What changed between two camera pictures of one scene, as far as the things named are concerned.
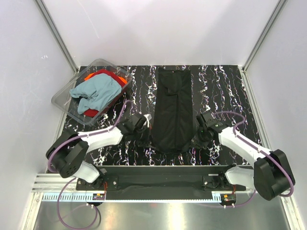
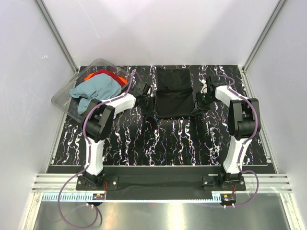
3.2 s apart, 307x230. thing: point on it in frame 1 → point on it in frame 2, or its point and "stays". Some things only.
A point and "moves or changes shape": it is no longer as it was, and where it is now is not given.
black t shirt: x=173 y=122 moves or changes shape
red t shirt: x=94 y=112 stays
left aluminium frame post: x=47 y=18 stays
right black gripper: x=195 y=141 → x=198 y=106
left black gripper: x=148 y=140 → x=151 y=110
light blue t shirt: x=99 y=91 stays
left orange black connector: x=98 y=197 stays
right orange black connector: x=230 y=198 stays
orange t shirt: x=91 y=74 stays
